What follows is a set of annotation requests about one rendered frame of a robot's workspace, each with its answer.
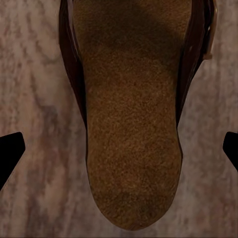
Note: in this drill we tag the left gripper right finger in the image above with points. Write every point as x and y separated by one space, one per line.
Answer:
230 147

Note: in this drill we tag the sandal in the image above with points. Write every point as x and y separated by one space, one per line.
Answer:
131 73

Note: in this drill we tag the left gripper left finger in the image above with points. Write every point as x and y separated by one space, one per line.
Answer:
12 148

